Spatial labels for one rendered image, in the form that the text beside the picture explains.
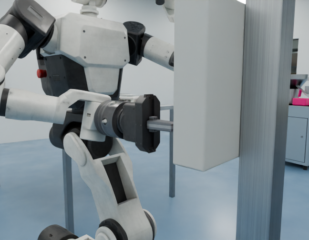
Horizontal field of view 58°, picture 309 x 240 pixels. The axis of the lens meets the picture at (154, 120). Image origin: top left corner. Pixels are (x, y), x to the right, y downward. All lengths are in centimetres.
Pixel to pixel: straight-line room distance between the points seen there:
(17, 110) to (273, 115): 52
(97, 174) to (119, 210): 13
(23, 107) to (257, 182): 51
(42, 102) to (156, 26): 607
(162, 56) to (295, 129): 284
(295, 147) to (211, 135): 335
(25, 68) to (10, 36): 459
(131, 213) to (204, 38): 68
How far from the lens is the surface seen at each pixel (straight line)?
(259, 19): 49
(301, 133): 369
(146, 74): 641
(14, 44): 82
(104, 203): 97
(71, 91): 71
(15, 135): 545
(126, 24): 117
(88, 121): 70
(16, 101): 69
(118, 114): 62
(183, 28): 43
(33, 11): 91
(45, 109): 69
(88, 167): 94
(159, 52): 107
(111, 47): 97
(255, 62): 49
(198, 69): 41
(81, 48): 90
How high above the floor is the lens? 103
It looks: 8 degrees down
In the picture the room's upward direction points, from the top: straight up
